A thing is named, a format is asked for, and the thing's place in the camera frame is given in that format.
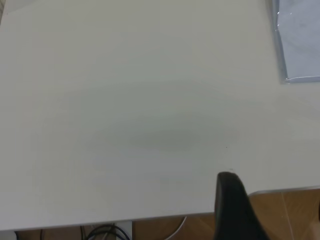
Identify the clear zip bag red seal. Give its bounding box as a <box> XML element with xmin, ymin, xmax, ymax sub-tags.
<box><xmin>266</xmin><ymin>0</ymin><xmax>320</xmax><ymax>86</ymax></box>

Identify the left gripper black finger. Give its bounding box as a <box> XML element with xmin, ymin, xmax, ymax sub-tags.
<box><xmin>214</xmin><ymin>171</ymin><xmax>271</xmax><ymax>240</ymax></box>

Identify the white floor cable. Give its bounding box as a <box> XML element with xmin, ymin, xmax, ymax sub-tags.
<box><xmin>163</xmin><ymin>216</ymin><xmax>188</xmax><ymax>240</ymax></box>

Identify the dark blue floor cable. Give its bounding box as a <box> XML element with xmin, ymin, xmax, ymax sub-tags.
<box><xmin>116</xmin><ymin>223</ymin><xmax>131</xmax><ymax>240</ymax></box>

